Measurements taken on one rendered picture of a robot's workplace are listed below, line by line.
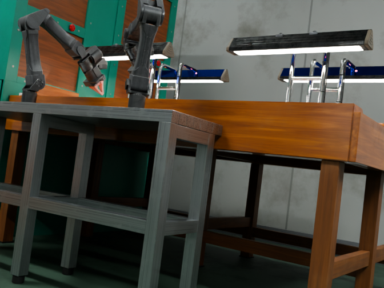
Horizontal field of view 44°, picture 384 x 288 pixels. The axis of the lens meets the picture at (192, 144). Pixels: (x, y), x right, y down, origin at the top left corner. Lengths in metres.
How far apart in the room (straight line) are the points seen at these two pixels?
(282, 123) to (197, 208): 0.42
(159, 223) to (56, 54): 1.68
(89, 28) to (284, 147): 1.79
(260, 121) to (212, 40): 2.70
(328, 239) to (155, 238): 0.54
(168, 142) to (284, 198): 2.46
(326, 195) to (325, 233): 0.12
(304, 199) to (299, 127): 2.19
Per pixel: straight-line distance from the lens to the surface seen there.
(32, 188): 1.85
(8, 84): 2.71
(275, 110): 1.67
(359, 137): 1.58
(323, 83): 2.15
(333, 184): 1.58
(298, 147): 1.62
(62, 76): 2.95
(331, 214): 1.58
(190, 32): 4.49
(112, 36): 3.25
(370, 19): 3.91
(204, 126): 1.64
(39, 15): 2.24
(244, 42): 2.16
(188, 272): 1.71
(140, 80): 1.81
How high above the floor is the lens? 0.50
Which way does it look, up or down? 3 degrees up
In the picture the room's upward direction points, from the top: 7 degrees clockwise
